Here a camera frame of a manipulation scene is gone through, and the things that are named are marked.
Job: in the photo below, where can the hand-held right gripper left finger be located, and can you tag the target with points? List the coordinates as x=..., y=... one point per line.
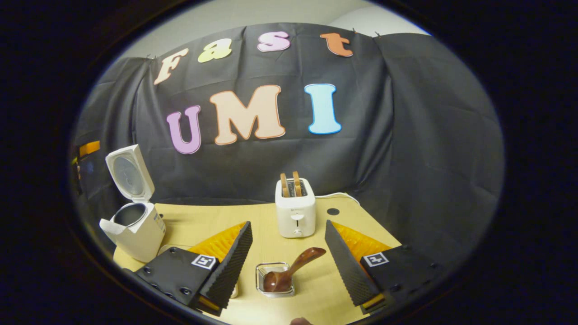
x=228, y=268

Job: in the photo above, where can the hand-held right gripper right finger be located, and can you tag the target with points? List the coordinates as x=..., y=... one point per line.
x=350, y=271

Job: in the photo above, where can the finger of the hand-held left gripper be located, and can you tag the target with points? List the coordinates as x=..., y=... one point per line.
x=89, y=148

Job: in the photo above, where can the brown wooden spoon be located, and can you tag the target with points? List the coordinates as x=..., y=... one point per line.
x=289, y=271

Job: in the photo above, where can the white rice cooker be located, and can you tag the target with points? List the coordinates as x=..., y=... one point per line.
x=135, y=225

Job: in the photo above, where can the white toaster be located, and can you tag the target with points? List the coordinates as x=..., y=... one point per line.
x=295, y=212

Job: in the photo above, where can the brown toast slice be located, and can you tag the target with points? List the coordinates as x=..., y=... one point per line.
x=285, y=185
x=296, y=183

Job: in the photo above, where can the black backdrop cloth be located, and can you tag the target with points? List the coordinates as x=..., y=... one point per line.
x=384, y=135

